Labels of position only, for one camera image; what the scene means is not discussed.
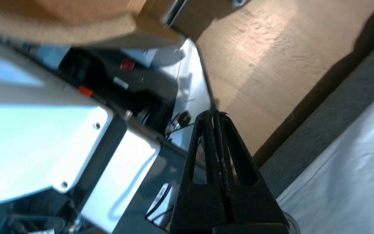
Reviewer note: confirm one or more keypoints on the gray fabric bed frame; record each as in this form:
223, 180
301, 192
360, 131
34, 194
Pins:
336, 123

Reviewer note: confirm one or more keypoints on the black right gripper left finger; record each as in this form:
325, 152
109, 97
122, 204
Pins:
200, 201

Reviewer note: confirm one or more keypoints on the white table leg pad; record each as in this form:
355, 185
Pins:
239, 2

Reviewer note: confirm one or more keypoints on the white bed sheet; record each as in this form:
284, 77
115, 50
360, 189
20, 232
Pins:
352, 178

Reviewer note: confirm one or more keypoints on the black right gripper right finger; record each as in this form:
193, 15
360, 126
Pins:
255, 201

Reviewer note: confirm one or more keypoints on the silver robot chassis with label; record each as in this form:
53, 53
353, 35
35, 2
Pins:
28, 130

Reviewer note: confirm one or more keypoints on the curved wooden table drawer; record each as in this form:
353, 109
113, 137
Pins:
60, 22

